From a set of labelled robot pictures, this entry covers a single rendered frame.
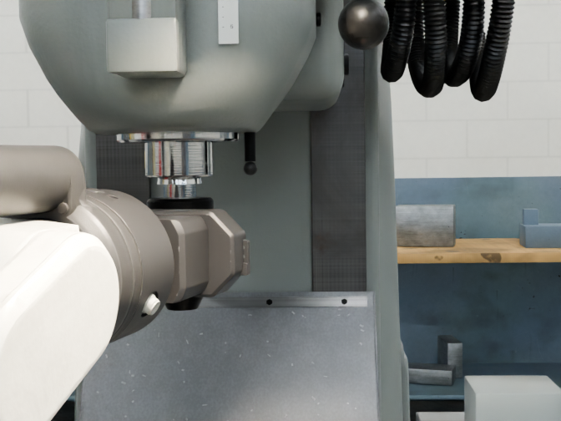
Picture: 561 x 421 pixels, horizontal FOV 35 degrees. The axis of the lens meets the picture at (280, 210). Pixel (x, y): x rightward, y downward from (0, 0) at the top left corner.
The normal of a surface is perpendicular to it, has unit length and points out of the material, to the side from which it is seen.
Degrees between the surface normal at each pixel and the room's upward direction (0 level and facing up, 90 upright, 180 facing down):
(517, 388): 0
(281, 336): 63
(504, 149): 90
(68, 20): 96
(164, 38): 90
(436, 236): 90
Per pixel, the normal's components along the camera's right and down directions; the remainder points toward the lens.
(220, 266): -0.29, 0.06
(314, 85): -0.03, 0.50
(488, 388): -0.01, -1.00
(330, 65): 0.42, 0.04
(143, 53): -0.04, 0.05
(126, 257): 0.92, -0.26
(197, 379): -0.05, -0.40
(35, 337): 0.95, 0.07
